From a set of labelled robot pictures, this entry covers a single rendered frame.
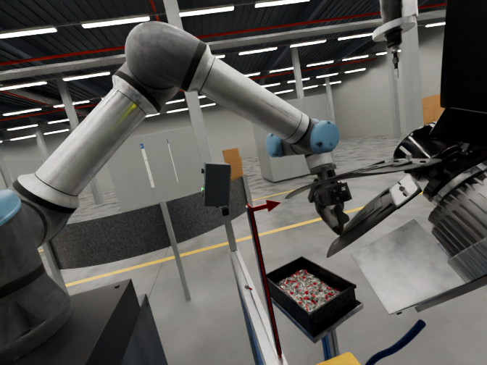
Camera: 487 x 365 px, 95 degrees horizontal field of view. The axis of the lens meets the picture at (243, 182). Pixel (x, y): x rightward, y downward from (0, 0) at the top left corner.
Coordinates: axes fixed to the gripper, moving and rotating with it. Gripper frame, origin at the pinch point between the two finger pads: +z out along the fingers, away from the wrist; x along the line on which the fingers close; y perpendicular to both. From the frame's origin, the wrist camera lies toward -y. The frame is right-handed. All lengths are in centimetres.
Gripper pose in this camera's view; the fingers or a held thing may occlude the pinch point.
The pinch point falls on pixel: (337, 230)
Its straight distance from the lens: 76.8
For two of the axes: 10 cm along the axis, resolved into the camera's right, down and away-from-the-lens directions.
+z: 2.5, 9.6, -1.3
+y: 1.3, -1.7, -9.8
